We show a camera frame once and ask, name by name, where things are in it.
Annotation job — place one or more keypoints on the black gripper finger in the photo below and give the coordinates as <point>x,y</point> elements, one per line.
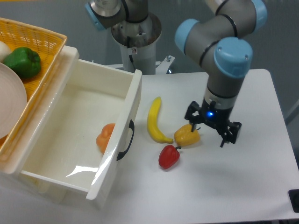
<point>229,132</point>
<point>193,115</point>

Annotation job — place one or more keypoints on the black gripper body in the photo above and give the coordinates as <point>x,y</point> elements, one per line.
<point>214,117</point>

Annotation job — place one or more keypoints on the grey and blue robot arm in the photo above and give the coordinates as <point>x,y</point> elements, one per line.
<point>217,46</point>

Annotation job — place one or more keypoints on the open white upper drawer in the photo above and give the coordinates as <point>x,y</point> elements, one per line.
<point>125,88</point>

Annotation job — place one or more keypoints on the white round plate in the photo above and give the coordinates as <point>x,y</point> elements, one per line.
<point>13,99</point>

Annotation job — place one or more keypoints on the white round vegetable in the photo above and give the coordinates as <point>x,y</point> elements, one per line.
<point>4,51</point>

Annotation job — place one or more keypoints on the yellow toy bell pepper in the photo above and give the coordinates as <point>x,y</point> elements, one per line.
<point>184,136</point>

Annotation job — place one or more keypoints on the yellow toy banana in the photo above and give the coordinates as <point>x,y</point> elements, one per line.
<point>152,123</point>

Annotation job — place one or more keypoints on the red toy bell pepper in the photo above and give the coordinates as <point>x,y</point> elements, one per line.
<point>169,156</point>

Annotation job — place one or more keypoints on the black object at table edge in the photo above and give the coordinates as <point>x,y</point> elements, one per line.
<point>294,198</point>

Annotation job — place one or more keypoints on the green toy bell pepper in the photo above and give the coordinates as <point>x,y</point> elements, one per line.
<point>25,62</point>

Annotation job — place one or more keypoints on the black drawer handle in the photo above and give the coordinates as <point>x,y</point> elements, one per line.
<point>128,140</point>

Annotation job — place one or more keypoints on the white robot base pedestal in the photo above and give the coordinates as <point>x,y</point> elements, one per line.
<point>137,42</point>

